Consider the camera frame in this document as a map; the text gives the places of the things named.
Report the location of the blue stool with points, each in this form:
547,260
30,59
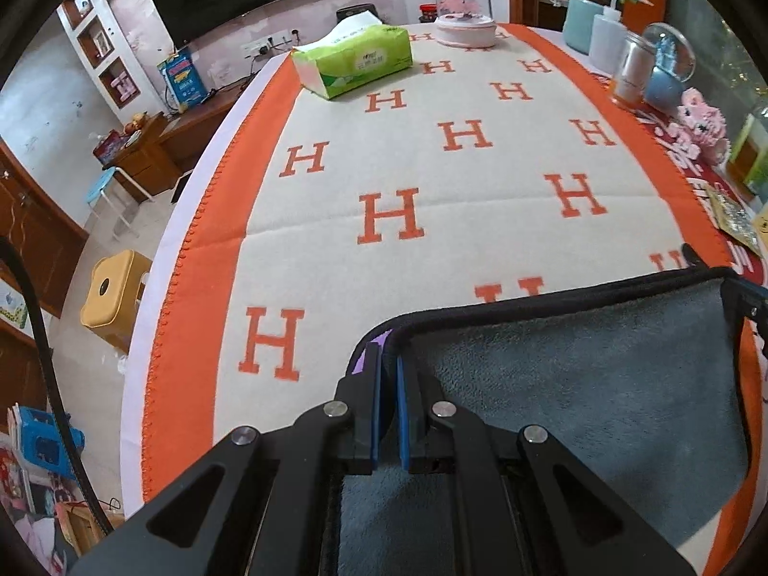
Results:
104,191

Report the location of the glass dome with pink base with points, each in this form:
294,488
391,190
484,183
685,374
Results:
467,24

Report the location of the orange and cream H blanket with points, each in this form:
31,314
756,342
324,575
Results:
474,176

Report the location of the wooden tv cabinet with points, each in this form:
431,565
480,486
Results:
170,146

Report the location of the pink toy figure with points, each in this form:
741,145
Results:
700,129

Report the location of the teal container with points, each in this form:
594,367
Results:
577,28

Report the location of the green tissue pack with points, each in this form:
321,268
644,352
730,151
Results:
359,50

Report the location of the snow globe blue base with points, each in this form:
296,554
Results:
675,64

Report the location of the blue plastic crate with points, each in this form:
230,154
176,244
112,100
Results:
41,443

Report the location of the purple and grey towel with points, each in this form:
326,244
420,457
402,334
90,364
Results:
604,369

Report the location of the glass jar with amber liquid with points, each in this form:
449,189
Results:
629,81

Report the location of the white wall shelf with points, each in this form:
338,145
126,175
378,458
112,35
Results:
105,54

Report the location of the yellow plastic stool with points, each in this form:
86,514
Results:
112,302

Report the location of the white squeeze bottle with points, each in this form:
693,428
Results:
608,36

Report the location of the blue box on cabinet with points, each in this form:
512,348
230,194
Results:
182,80

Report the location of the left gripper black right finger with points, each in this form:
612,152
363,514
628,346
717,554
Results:
522,503

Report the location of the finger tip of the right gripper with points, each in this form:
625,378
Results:
722,312

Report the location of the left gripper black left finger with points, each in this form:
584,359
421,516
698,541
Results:
256,503

